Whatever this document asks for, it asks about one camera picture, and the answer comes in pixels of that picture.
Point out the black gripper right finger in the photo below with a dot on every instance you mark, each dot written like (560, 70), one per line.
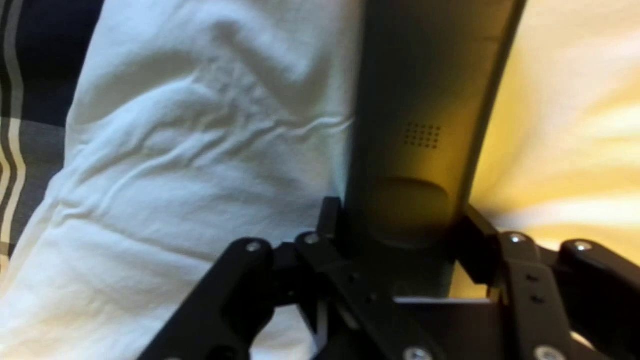
(532, 300)

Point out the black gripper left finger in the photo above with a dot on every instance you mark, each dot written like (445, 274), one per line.
(227, 300)

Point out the black remote control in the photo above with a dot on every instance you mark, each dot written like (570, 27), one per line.
(426, 100)

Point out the plaid checkered cloth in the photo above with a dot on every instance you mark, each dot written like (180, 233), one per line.
(41, 66)

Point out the white pillow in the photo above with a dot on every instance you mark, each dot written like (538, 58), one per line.
(200, 201)

